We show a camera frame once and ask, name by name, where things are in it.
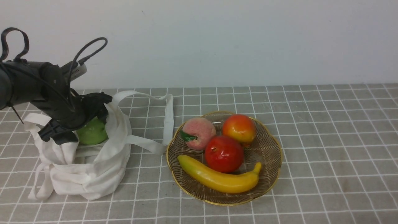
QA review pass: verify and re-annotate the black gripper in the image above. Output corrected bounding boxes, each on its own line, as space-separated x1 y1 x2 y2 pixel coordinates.
38 92 113 145

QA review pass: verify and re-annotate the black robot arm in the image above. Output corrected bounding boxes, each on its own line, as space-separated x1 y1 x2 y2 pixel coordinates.
0 61 113 145

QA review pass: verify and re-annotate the white cloth bag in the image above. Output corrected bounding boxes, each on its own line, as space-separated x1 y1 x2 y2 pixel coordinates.
23 91 174 201

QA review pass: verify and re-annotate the yellow banana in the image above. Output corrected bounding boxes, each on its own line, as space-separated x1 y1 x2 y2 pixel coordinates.
177 155 262 194

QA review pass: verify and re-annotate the pink peach with leaf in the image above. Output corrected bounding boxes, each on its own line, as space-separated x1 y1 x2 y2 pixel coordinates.
179 117 216 150

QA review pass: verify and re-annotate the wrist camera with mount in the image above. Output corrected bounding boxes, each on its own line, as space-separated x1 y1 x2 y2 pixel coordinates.
61 61 87 81

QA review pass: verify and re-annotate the green apple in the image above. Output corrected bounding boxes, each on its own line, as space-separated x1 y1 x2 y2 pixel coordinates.
76 117 108 146

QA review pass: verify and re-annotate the black cable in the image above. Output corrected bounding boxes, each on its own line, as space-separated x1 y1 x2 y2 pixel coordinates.
0 27 108 124

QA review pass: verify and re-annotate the red pomegranate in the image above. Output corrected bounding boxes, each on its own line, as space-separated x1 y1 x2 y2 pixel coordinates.
204 136 244 173

